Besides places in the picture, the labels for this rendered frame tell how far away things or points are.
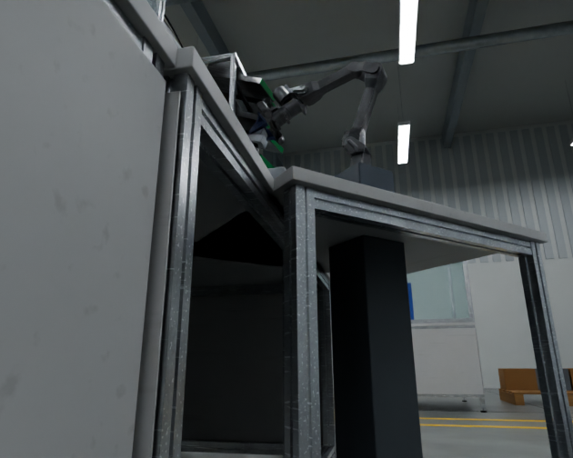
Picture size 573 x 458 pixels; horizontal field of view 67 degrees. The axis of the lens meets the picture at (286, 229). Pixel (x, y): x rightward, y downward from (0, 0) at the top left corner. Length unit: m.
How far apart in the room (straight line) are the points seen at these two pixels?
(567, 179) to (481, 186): 1.72
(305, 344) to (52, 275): 0.54
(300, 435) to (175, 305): 0.40
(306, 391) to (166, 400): 0.38
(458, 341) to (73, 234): 4.89
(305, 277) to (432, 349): 4.31
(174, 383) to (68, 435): 0.15
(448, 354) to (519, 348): 4.94
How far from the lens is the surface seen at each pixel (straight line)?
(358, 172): 1.30
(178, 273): 0.48
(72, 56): 0.40
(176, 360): 0.49
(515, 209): 10.49
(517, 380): 6.59
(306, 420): 0.81
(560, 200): 10.83
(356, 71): 1.57
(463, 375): 5.12
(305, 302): 0.81
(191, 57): 0.57
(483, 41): 7.38
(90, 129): 0.40
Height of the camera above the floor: 0.49
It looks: 17 degrees up
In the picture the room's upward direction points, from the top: straight up
